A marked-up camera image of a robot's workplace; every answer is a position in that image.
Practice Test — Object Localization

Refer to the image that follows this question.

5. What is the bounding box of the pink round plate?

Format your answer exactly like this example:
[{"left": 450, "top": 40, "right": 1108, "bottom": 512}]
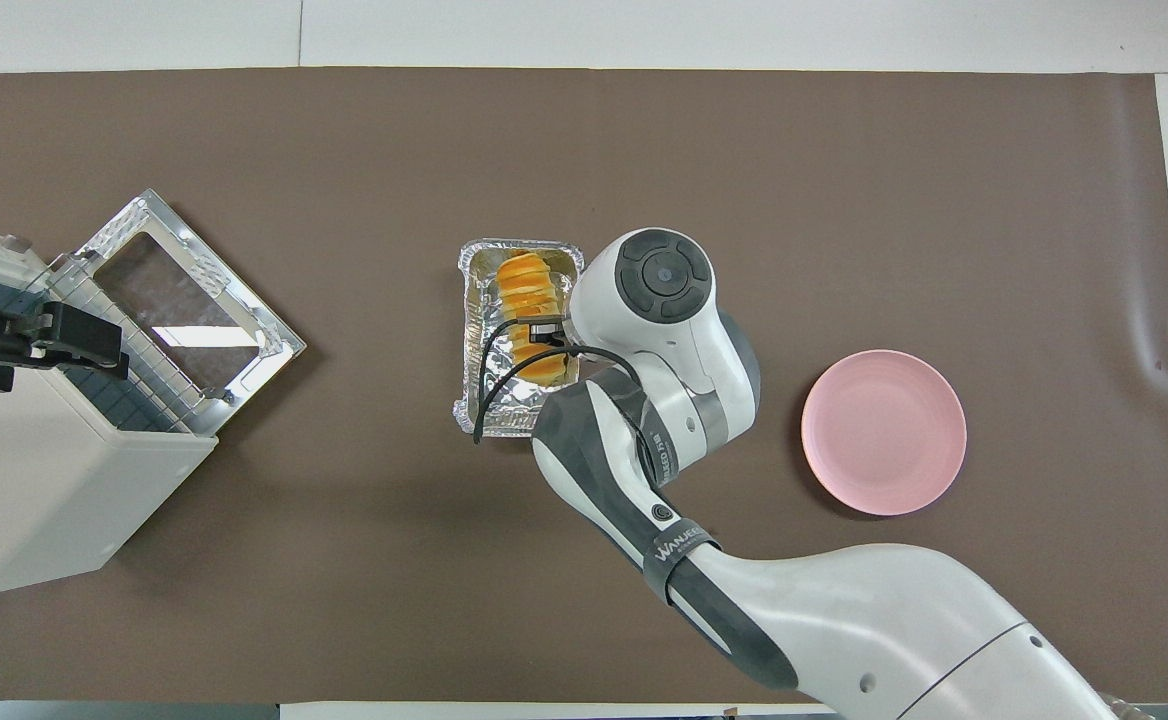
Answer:
[{"left": 801, "top": 349, "right": 969, "bottom": 518}]

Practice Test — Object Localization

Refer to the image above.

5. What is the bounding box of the white toaster oven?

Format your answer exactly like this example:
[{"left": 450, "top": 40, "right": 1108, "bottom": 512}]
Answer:
[{"left": 0, "top": 255, "right": 220, "bottom": 599}]

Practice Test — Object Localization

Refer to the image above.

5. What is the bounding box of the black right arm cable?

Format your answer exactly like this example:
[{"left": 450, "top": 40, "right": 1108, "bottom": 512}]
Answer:
[{"left": 471, "top": 314, "right": 650, "bottom": 446}]

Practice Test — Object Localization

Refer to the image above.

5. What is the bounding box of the orange sliced bread loaf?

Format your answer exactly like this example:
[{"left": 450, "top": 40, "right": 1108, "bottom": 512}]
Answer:
[{"left": 495, "top": 251, "right": 579, "bottom": 389}]

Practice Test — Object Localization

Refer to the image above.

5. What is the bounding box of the glass oven door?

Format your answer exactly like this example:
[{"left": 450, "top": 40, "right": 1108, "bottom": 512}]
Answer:
[{"left": 74, "top": 188, "right": 308, "bottom": 433}]

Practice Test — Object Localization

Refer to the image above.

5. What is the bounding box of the metal oven wire rack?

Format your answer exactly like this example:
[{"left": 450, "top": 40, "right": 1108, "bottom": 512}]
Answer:
[{"left": 49, "top": 262, "right": 215, "bottom": 433}]

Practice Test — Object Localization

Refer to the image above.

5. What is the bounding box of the aluminium foil tray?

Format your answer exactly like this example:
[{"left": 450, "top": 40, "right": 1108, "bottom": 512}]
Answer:
[{"left": 454, "top": 237, "right": 586, "bottom": 437}]

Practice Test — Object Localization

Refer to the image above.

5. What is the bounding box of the brown paper table mat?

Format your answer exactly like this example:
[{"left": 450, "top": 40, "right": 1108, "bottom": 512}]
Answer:
[{"left": 0, "top": 67, "right": 1168, "bottom": 704}]

